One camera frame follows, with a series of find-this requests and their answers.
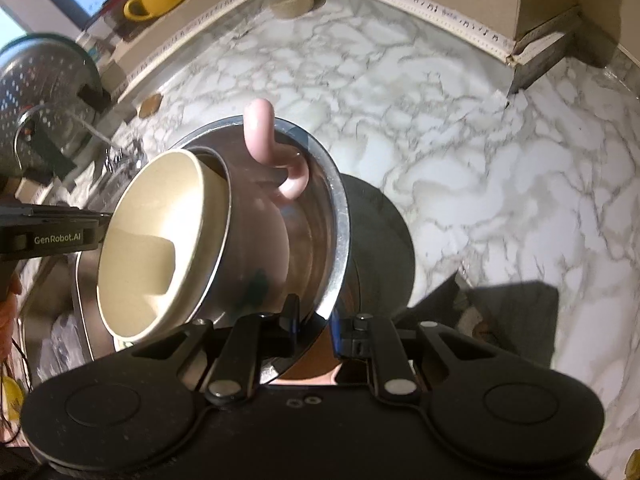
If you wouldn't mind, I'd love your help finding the pink pot with steel interior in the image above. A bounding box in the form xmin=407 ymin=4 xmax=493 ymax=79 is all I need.
xmin=190 ymin=99 xmax=309 ymax=326

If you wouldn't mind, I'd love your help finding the dark brown box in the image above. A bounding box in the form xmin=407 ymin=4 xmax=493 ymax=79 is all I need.
xmin=97 ymin=0 xmax=133 ymax=38

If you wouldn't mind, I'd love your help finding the cream cup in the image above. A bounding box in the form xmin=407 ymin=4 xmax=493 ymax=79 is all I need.
xmin=256 ymin=0 xmax=315 ymax=18

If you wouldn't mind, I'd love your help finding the cream bowl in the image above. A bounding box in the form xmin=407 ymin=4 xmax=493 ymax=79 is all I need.
xmin=96 ymin=149 xmax=233 ymax=343

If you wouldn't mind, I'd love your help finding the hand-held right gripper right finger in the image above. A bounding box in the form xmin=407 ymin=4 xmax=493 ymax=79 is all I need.
xmin=331 ymin=312 xmax=506 ymax=405

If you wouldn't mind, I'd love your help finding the stainless steel bowl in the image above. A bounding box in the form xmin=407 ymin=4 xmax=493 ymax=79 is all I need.
xmin=162 ymin=116 xmax=351 ymax=386

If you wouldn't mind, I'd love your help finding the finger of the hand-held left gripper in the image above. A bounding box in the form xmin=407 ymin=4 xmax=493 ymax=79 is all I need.
xmin=0 ymin=203 xmax=113 ymax=226

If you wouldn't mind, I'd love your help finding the person's left hand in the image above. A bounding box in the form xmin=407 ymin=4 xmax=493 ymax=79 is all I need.
xmin=0 ymin=280 xmax=23 ymax=361

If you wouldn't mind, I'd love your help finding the steel perforated colander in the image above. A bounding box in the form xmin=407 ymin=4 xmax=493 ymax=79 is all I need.
xmin=0 ymin=34 xmax=103 ymax=171

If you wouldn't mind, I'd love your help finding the small white jar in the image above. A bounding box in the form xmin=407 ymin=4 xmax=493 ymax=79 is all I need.
xmin=75 ymin=30 xmax=117 ymax=63

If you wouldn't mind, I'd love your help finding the window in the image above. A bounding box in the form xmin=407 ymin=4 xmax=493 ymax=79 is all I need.
xmin=0 ymin=0 xmax=151 ymax=56

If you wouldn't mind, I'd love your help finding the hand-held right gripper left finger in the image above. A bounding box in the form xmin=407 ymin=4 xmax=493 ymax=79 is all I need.
xmin=131 ymin=294 xmax=302 ymax=407

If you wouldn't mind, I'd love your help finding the steel sink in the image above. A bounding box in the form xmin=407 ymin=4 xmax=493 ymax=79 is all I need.
xmin=15 ymin=250 xmax=131 ymax=391

